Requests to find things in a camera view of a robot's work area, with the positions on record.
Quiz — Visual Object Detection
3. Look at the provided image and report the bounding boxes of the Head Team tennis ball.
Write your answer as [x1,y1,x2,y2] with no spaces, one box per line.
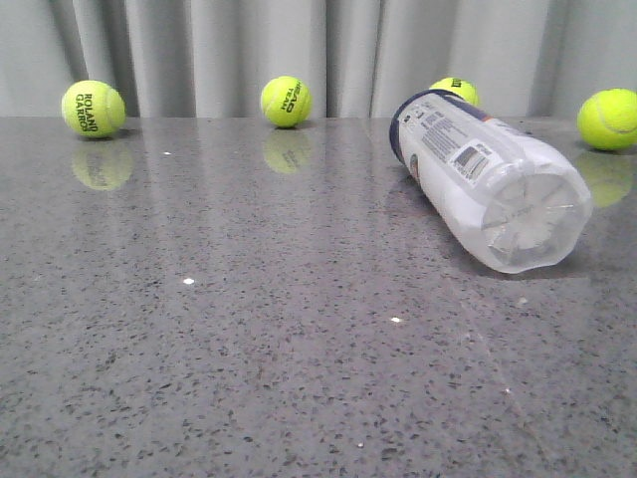
[261,76,313,128]

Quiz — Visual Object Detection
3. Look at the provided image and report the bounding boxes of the white blue tennis ball can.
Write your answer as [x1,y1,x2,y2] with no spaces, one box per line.
[389,90,592,274]

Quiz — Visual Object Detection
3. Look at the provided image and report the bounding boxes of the Roland Garros tennis ball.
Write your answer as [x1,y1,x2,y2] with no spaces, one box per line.
[61,80,126,138]

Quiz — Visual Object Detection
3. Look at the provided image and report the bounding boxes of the Wilson tennis ball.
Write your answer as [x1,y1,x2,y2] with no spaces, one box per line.
[429,77,480,107]

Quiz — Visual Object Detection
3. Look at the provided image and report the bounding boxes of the plain yellow tennis ball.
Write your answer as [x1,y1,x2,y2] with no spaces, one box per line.
[576,89,636,150]

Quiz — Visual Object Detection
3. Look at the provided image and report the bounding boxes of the grey pleated curtain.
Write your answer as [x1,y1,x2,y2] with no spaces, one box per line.
[1,1,636,118]

